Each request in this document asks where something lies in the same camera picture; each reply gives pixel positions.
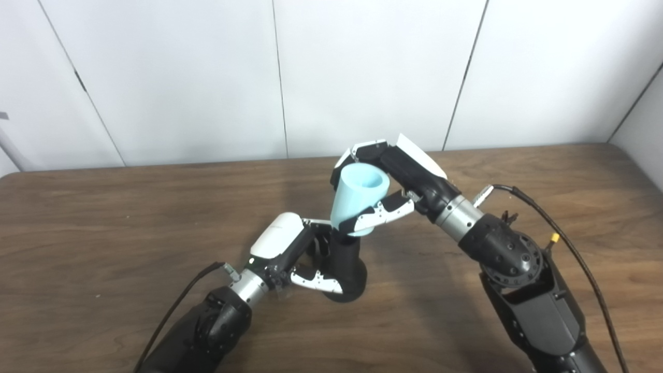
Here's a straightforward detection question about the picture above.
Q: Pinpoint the black nozzle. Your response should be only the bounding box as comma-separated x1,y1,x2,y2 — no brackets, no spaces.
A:
321,228,368,304

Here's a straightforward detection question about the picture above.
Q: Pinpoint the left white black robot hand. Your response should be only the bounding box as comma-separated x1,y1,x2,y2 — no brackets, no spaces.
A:
246,212,345,296

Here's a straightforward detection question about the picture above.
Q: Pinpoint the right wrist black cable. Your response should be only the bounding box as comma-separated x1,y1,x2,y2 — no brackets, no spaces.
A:
474,184,630,373

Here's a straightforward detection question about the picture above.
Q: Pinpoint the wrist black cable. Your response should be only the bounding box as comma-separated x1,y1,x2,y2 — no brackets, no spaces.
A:
474,184,630,373
134,262,241,373

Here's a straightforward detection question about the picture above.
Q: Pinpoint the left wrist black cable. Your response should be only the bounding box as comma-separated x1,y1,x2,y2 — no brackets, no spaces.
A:
134,262,241,373

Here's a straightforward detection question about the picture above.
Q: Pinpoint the light-blue hose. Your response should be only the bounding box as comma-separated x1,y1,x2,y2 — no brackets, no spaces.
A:
330,163,391,238

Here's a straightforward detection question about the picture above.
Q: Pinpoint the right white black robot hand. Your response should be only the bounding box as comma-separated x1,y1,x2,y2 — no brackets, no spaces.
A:
331,134,462,234

